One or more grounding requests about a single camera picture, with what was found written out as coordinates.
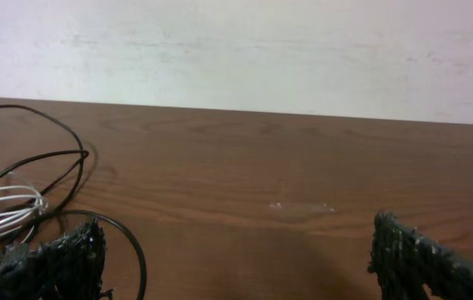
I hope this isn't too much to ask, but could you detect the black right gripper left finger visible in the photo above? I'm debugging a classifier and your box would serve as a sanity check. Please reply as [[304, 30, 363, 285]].
[[0, 218, 112, 300]]

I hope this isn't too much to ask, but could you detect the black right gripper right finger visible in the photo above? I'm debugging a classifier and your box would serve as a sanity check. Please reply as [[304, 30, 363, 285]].
[[367, 212, 473, 300]]

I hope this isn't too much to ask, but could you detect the thin black cable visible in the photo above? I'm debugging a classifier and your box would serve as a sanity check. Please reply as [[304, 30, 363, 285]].
[[0, 103, 148, 300]]

